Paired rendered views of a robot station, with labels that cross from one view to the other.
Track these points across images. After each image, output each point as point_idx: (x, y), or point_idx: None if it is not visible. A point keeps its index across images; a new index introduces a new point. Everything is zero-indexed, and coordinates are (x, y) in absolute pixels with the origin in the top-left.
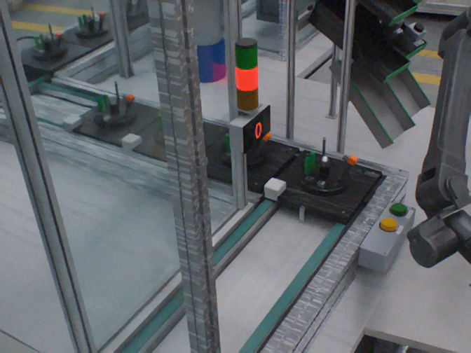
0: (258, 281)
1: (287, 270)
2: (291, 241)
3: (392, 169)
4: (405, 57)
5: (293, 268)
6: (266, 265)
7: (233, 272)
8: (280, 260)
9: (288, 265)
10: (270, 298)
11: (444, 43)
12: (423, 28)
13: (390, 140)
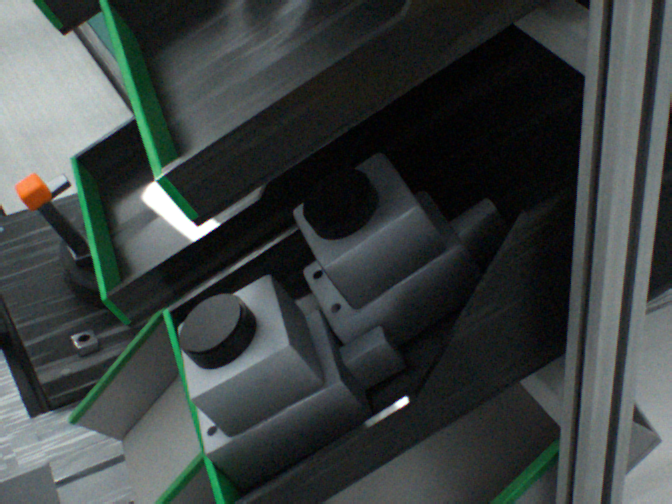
0: (30, 110)
1: (9, 150)
2: (75, 186)
3: (41, 449)
4: (134, 275)
5: (3, 160)
6: (55, 132)
7: (91, 90)
8: (45, 153)
9: (20, 158)
10: None
11: None
12: (187, 346)
13: (77, 406)
